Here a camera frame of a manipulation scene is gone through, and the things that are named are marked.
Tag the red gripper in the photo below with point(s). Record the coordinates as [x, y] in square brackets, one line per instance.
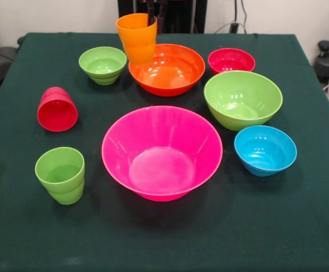
[154, 1]

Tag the small red bowl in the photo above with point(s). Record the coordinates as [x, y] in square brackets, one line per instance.
[231, 61]

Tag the small blue bowl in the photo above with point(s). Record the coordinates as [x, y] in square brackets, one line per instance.
[263, 153]

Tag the black power plug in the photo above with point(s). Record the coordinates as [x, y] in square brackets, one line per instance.
[234, 27]

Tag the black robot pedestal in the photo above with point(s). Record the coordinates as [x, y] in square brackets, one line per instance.
[181, 14]

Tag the large pink bowl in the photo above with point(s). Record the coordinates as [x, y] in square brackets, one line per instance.
[161, 158]

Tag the red cup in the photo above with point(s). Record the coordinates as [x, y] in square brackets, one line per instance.
[57, 114]

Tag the large orange bowl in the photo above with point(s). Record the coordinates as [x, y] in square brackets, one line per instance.
[176, 71]

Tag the green cup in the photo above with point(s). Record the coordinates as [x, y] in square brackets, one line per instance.
[59, 175]

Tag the orange cup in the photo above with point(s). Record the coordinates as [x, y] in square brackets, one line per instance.
[136, 39]

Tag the large green bowl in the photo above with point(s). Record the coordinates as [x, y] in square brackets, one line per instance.
[241, 96]

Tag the small green bowl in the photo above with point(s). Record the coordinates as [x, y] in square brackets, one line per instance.
[102, 63]

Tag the dark green tablecloth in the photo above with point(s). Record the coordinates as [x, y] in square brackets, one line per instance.
[164, 232]

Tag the black office chair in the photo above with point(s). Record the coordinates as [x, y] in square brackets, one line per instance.
[0, 61]

